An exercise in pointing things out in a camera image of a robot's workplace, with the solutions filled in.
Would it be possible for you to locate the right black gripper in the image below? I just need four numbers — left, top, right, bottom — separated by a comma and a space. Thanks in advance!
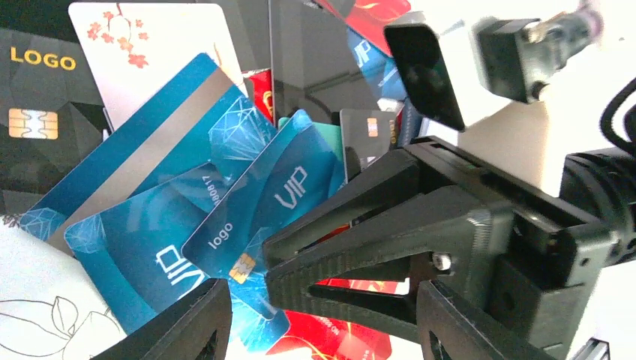
406, 138, 635, 359

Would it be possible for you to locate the red VIP card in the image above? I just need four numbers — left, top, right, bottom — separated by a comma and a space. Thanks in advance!
242, 68, 275, 125

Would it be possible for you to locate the blue VIP card lower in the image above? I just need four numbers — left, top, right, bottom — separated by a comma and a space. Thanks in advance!
63, 161, 292, 355

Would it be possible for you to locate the red card left pile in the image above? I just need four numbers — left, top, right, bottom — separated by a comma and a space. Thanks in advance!
266, 311, 413, 359

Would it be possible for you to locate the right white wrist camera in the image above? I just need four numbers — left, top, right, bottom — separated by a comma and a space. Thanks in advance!
384, 1, 635, 195

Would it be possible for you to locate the red card numbered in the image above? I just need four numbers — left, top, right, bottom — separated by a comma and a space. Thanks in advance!
316, 0, 412, 57

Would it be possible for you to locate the blue stripe back card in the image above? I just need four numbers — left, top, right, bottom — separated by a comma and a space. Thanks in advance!
19, 53, 276, 252

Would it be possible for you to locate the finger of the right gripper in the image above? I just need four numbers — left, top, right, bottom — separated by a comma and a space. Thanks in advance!
263, 149, 419, 266
265, 185, 512, 341

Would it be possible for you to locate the floral patterned table mat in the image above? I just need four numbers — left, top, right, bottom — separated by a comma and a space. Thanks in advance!
1, 214, 126, 359

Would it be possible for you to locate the small black LOGO card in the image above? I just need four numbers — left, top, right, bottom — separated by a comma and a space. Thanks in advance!
340, 109, 397, 179

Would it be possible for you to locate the blue VIP logo card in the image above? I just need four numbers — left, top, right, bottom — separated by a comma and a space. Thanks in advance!
181, 110, 345, 284

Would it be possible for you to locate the white blossom card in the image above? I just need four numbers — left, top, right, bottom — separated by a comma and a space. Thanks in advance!
68, 2, 247, 128

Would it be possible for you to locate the dark grey LOGO card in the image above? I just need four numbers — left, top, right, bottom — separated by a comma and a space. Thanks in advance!
1, 28, 113, 215

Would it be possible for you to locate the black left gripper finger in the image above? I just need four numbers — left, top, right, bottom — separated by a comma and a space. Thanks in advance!
95, 278, 233, 360

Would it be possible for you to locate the blue card left pile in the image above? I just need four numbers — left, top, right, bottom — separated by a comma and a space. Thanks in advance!
346, 28, 407, 101

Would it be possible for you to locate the glossy black card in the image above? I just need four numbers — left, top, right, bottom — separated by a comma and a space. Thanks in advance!
268, 1, 402, 124

